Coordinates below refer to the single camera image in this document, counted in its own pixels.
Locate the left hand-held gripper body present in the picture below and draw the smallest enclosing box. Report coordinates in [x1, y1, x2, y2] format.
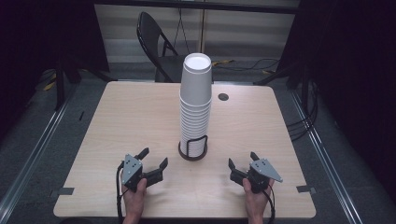
[120, 153, 148, 192]

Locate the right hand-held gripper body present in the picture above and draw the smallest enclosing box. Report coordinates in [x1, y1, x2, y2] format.
[246, 158, 284, 194]

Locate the dark round cup holder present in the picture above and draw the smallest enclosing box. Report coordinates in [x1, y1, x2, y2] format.
[177, 134, 209, 161]

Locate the stack of white paper cups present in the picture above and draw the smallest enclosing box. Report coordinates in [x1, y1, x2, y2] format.
[179, 52, 213, 159]

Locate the person's left hand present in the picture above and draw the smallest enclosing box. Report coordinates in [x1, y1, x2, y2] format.
[122, 178, 148, 217]

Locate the person's right hand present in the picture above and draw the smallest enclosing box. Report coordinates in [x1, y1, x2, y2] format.
[243, 178, 275, 217]

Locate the grey tape strip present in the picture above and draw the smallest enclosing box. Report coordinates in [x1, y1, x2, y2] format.
[296, 185, 317, 194]
[56, 187, 76, 196]

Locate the black metal stand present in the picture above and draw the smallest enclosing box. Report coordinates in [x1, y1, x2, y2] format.
[54, 55, 110, 112]
[253, 62, 309, 91]

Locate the black folding chair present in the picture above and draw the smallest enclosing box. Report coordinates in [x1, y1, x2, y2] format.
[135, 11, 188, 83]

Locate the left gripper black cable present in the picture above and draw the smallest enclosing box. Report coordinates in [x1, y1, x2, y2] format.
[116, 161, 126, 224]

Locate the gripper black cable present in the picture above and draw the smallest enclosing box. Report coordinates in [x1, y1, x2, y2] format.
[262, 185, 276, 224]
[116, 161, 126, 224]

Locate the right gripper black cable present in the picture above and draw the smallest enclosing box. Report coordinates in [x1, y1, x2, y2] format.
[262, 185, 276, 224]

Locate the bundle of black floor cables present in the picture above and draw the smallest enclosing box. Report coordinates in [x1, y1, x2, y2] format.
[286, 77, 319, 143]

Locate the metal floor rail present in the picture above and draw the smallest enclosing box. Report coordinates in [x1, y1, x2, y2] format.
[0, 92, 73, 218]
[289, 90, 363, 224]

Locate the thin black floor cable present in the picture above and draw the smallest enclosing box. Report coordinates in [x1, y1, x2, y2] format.
[214, 58, 280, 72]

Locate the yellow floor cable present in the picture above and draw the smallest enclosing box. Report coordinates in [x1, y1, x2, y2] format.
[211, 59, 235, 67]

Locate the hanging thin black cable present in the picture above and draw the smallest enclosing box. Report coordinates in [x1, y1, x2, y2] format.
[173, 7, 191, 54]

